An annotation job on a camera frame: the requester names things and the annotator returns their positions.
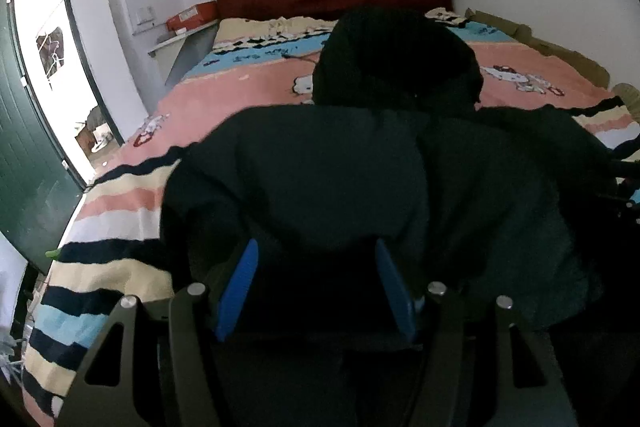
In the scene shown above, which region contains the large black garment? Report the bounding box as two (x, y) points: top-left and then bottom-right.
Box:
(160, 13), (639, 426)

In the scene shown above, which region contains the pink striped cartoon bed blanket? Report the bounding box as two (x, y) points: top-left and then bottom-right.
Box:
(23, 18), (639, 426)

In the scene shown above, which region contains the grey bedside shelf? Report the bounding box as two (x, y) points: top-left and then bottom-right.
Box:
(148, 20), (219, 89)

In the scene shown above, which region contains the red box on shelf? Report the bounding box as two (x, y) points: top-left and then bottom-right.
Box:
(166, 1), (218, 31)

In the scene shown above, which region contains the brown cardboard beside bed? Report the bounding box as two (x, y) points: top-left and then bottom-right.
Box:
(464, 7), (640, 118)

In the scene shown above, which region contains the white wall switch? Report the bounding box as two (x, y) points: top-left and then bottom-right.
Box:
(132, 5), (156, 35)

